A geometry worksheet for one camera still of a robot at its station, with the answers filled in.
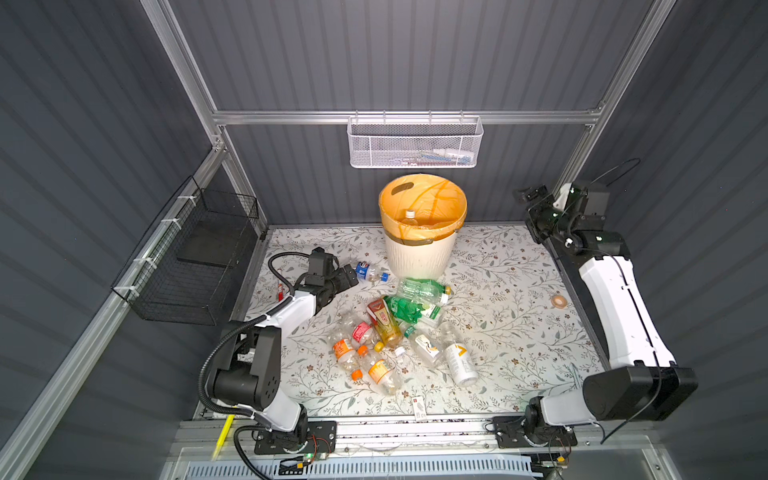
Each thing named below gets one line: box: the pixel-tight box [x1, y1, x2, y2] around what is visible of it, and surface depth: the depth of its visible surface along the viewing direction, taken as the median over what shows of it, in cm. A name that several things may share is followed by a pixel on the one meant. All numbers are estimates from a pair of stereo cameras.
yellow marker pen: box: [212, 414, 236, 461], surface depth 75 cm
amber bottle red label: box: [367, 298, 403, 348], surface depth 90 cm
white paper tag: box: [412, 396, 427, 421], surface depth 79 cm
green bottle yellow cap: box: [397, 278, 453, 305], surface depth 93 cm
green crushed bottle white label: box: [384, 296, 442, 324], surface depth 93 cm
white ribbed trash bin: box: [384, 230, 458, 280], surface depth 93 cm
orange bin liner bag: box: [379, 174, 468, 246], surface depth 98 cm
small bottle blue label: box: [356, 261, 382, 283], surface depth 104 cm
